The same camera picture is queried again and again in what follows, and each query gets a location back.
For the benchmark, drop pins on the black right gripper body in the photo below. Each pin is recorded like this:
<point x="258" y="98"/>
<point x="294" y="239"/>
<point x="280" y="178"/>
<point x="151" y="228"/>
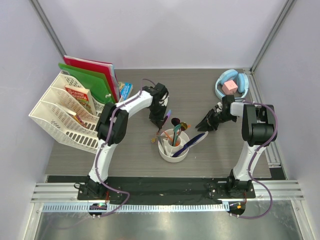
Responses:
<point x="219" y="118"/>

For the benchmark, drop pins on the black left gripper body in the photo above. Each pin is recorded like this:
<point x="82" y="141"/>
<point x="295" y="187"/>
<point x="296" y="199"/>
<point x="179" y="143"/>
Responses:
<point x="157" y="113"/>

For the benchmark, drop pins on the blue metallic knife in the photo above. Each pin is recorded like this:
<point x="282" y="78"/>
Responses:
<point x="179" y="152"/>

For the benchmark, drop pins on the gold spoon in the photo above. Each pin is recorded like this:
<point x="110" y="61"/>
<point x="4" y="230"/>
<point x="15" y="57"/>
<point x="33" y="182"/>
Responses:
<point x="183" y="126"/>

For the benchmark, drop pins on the teal spoon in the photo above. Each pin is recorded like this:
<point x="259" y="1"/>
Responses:
<point x="175" y="132"/>

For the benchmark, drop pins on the purple metallic spoon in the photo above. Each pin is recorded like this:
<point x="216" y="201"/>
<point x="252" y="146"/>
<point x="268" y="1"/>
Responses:
<point x="176" y="122"/>

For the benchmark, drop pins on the white round divided container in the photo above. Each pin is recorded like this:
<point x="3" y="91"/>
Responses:
<point x="181" y="140"/>

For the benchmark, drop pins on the orange chopstick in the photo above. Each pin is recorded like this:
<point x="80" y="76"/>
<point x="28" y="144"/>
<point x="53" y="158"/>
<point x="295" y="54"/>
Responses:
<point x="170" y="138"/>

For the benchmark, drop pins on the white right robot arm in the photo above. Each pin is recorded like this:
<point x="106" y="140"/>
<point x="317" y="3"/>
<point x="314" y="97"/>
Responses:
<point x="259" y="129"/>

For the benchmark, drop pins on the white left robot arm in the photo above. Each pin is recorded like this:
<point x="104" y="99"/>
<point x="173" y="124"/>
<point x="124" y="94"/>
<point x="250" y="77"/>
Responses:
<point x="112" y="127"/>

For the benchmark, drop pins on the blue card box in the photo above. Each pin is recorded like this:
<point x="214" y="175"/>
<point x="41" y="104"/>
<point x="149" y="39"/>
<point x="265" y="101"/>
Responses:
<point x="125" y="89"/>

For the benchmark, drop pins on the pink cube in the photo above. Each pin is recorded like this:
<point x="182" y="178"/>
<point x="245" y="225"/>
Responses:
<point x="229" y="87"/>

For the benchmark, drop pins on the light blue headphones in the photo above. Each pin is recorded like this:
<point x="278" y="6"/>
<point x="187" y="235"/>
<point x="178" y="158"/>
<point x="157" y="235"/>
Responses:
<point x="241" y="79"/>

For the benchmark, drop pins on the red folder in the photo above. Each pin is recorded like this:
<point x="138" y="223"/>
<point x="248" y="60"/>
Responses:
<point x="97" y="66"/>

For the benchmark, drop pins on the green folder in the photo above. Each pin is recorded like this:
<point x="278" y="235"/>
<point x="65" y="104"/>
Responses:
<point x="94" y="81"/>

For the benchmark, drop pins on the white plastic file organizer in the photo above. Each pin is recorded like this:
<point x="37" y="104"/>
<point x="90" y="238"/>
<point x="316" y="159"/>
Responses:
<point x="64" y="118"/>

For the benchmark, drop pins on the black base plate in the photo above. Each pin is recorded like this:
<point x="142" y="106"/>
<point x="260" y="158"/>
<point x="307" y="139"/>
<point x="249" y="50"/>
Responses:
<point x="165" y="191"/>

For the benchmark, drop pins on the white slotted cable duct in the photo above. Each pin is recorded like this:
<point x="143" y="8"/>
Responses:
<point x="90" y="207"/>

